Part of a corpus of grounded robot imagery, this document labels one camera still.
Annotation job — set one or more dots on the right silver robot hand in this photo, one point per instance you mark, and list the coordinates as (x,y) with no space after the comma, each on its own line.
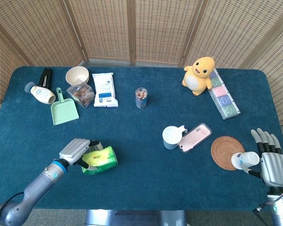
(272,167)

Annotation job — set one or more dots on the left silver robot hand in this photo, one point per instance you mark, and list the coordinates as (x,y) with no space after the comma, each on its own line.
(74,150)

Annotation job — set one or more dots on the green snack box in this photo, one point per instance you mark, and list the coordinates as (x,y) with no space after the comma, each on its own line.
(100,161)

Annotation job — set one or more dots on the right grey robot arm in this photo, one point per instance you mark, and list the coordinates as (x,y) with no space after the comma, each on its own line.
(279,207)

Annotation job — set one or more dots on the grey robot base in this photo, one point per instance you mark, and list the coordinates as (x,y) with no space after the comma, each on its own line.
(135,217)

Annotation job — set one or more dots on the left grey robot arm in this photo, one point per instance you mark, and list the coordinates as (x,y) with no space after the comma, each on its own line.
(28,193)

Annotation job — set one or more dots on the white paper cup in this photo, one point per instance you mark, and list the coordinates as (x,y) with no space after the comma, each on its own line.
(245,160)

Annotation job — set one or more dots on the green dustpan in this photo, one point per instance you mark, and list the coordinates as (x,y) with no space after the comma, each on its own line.
(62,109)

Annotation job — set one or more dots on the woven rattan coaster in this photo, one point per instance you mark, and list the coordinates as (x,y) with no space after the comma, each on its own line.
(225,149)

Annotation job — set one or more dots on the clear box of snacks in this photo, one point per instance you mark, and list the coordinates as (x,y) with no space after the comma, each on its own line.
(81,94)

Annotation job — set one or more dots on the cream lotion bottle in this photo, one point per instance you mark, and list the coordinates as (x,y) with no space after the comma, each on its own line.
(41,93)

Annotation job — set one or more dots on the white blue wipes pack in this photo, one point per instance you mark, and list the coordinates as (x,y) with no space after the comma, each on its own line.
(105,90)

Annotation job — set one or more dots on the beige bowl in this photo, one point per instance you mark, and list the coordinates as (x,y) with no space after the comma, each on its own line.
(77,75)

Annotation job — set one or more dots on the black stapler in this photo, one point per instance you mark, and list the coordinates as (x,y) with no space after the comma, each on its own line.
(45,78)

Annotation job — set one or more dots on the pink phone package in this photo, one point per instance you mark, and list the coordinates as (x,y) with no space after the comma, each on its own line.
(194,137)

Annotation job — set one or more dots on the clear jar of snacks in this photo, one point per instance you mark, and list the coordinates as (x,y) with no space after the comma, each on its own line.
(141,97)

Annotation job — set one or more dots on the blue table cloth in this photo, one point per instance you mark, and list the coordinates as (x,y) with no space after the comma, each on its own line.
(155,181)

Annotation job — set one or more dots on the white blue mug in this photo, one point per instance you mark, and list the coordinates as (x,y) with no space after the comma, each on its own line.
(171,137)

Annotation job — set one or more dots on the yellow dinosaur plush toy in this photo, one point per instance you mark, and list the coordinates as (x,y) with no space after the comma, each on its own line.
(198,76)

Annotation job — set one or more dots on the woven folding screen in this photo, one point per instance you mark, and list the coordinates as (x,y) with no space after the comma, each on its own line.
(141,28)

